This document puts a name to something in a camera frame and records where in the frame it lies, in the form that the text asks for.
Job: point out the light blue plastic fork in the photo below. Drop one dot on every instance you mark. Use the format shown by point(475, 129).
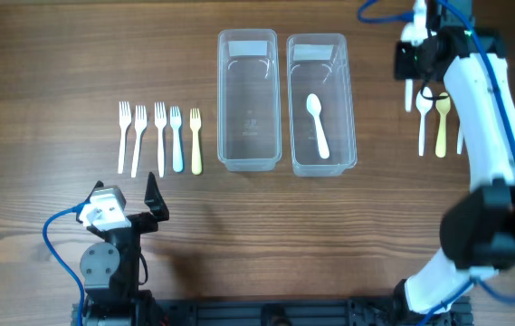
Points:
point(176, 124)

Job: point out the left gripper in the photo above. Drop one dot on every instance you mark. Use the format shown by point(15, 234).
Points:
point(148, 223)

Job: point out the yellow plastic fork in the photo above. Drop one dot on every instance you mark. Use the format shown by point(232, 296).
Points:
point(195, 126)

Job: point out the white plastic fork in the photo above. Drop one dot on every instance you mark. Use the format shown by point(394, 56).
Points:
point(141, 123)
point(124, 122)
point(160, 122)

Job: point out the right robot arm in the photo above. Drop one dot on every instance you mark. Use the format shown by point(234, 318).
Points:
point(477, 235)

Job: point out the white plastic fork far left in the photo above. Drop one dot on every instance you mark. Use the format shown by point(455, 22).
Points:
point(124, 122)

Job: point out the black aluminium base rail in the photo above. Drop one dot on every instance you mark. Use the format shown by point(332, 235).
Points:
point(355, 311)

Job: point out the clear plastic container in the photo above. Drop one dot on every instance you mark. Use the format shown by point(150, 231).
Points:
point(249, 100)
point(319, 64)

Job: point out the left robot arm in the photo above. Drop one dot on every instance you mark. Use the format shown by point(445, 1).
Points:
point(111, 268)

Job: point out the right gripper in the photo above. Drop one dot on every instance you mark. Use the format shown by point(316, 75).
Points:
point(402, 70)

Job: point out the right clear plastic container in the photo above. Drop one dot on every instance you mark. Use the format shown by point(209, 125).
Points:
point(319, 64)

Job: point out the translucent white plastic spoon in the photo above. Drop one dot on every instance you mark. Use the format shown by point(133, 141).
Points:
point(460, 141)

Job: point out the yellow plastic spoon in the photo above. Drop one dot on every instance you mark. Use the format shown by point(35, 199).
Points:
point(443, 107)

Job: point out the left clear plastic container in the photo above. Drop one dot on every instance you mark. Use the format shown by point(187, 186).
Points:
point(249, 100)

